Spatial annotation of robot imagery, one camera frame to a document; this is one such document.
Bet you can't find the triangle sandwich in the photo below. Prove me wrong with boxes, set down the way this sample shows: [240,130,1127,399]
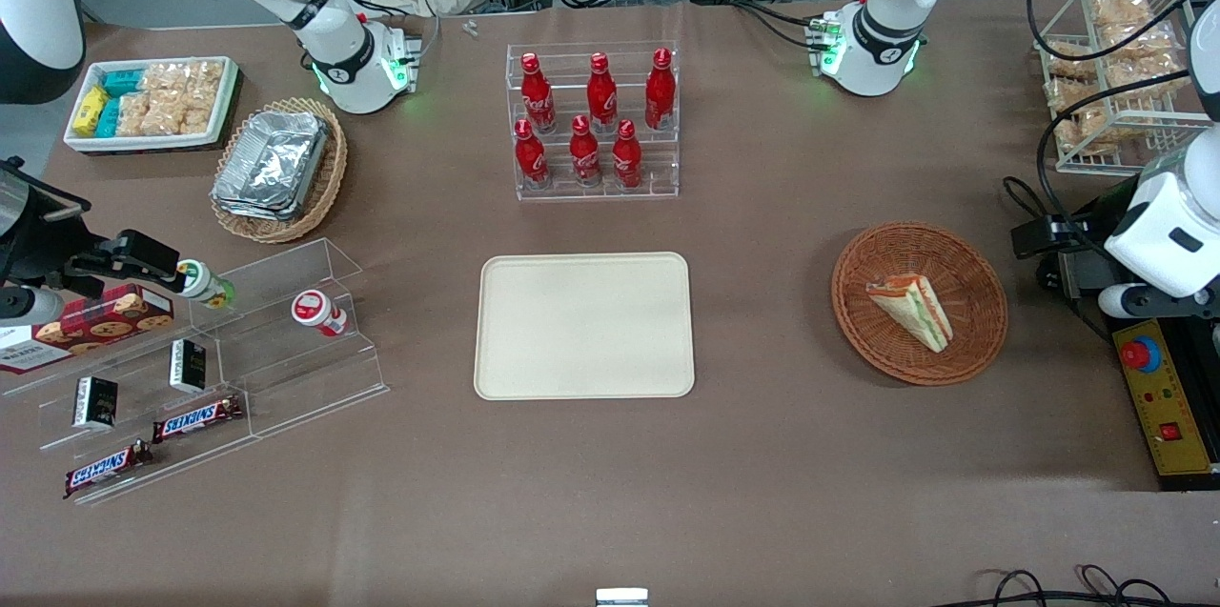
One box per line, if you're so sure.
[865,273,954,354]

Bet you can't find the small black white box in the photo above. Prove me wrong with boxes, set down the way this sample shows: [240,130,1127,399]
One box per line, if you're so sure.
[72,376,120,431]
[169,338,208,395]

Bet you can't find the Snickers bar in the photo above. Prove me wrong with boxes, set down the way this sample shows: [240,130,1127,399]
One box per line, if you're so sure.
[63,440,154,500]
[152,395,245,444]

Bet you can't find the bagged cracker pack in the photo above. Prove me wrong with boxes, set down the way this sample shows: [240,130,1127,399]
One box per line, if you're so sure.
[1053,83,1111,160]
[1090,0,1156,32]
[1110,22,1188,79]
[1047,41,1099,81]

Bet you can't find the white wire basket rack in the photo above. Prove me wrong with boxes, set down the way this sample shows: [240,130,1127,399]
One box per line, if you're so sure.
[1036,0,1220,177]

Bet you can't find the stack of foil trays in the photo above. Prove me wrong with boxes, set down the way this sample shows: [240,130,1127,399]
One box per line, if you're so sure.
[212,111,331,223]

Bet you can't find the oval light wicker basket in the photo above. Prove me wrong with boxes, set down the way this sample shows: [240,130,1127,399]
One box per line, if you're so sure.
[210,96,350,245]

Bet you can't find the white rectangular snack tray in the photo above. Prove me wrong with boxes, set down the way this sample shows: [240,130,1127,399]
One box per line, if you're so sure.
[63,55,240,154]

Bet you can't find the black floor cables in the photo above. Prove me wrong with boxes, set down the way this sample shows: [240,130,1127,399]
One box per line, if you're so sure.
[970,564,1220,607]

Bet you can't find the clear acrylic bottle rack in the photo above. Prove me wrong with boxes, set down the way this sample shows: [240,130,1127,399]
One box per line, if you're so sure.
[505,41,681,202]

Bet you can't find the round brown wicker basket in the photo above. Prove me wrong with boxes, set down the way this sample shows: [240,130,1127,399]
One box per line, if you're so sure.
[831,221,1009,388]

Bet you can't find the red cola bottle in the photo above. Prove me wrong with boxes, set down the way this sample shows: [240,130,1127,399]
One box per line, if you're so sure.
[585,52,620,134]
[514,119,550,192]
[644,48,678,132]
[519,52,558,134]
[611,119,643,191]
[569,114,603,189]

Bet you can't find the green sunflower cup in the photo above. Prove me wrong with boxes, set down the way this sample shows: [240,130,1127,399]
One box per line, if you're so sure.
[177,259,236,311]

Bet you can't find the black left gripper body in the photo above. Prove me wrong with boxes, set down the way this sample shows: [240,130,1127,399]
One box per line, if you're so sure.
[1045,192,1145,324]

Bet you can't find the yellow snack packet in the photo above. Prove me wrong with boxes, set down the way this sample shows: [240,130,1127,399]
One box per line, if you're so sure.
[72,86,111,137]

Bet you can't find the red white cup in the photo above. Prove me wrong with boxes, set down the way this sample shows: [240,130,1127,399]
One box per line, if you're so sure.
[291,289,350,338]

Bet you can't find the black base cables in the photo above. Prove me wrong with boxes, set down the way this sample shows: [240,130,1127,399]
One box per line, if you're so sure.
[732,0,828,51]

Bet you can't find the yellow emergency stop control box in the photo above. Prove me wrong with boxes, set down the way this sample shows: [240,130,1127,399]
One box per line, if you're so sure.
[1110,316,1220,493]

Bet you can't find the cream plastic tray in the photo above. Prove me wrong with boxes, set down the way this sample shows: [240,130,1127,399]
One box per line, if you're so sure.
[475,252,696,401]

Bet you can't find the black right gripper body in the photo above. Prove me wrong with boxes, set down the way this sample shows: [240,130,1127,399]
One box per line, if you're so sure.
[0,159,96,292]

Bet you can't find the clear acrylic tiered display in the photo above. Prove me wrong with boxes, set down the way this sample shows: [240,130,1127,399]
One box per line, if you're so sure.
[0,237,390,506]

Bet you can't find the red chocolate chip cookie box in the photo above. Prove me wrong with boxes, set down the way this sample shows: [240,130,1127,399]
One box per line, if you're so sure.
[0,283,176,375]

